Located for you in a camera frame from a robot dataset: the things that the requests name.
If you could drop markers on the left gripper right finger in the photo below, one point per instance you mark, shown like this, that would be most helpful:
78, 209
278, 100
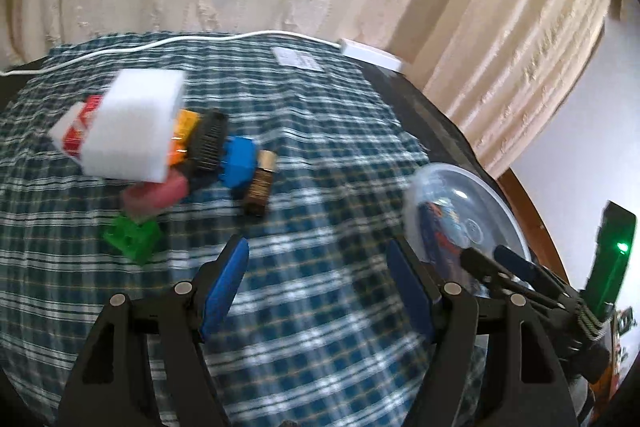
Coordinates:
523, 383

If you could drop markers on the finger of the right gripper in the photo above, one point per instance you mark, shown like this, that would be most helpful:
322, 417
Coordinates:
500, 282
539, 277

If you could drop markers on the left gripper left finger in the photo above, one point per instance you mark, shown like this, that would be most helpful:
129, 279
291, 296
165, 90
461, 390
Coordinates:
111, 383

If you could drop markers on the large white foam block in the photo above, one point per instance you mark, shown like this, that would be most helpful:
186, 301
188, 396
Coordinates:
131, 131

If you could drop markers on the blue toy brick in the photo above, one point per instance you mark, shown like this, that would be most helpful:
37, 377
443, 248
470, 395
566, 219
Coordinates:
238, 164

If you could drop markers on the blue red comic packet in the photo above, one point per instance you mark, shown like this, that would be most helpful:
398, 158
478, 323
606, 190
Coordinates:
443, 240

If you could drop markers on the clear plastic bowl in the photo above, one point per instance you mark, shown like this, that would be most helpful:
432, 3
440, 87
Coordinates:
485, 218

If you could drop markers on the green lit device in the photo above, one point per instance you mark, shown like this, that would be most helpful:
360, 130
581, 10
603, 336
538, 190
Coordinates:
614, 243

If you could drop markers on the green toy brick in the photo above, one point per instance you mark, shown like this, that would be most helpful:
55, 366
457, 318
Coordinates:
135, 240

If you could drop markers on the pink eraser block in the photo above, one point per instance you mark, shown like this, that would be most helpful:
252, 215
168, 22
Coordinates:
146, 200

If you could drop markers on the blue plaid cloth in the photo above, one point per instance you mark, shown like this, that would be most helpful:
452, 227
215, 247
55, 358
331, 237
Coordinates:
317, 333

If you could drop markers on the orange toy piece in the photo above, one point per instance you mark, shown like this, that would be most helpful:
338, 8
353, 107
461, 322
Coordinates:
177, 152

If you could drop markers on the black comb brush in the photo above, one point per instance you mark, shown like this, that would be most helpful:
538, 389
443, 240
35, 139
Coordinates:
205, 150

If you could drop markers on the red white card box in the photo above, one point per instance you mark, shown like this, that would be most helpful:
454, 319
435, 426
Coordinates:
70, 131

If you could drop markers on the white power strip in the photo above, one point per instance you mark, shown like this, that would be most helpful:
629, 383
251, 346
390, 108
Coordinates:
370, 55

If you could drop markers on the yellow toy brick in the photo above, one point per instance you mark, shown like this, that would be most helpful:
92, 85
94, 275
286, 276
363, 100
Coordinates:
185, 123

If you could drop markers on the white paper label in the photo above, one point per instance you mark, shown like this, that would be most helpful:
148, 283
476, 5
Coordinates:
298, 59

